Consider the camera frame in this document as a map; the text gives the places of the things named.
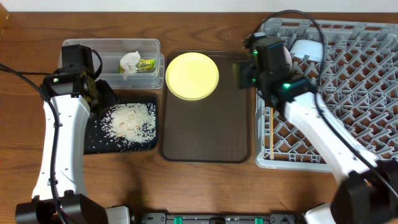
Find yellow plate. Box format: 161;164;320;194
165;52;220;101

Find light blue bowl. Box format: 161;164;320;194
290;40;323;62

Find white paper waste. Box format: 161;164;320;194
119;51;156;80

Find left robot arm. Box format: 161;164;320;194
16;44;131;223

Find grey dishwasher rack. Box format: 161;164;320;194
254;18;397;172

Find brown serving tray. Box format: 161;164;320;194
159;50;251;163

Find rice leftovers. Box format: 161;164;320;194
100;103;157;146

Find pink bowl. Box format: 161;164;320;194
283;46;292;70

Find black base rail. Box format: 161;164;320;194
131;212;306;224

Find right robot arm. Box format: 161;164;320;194
233;32;397;223

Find clear plastic bin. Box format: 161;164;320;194
62;39;165;90

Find black waste tray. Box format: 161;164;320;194
83;95;158;154

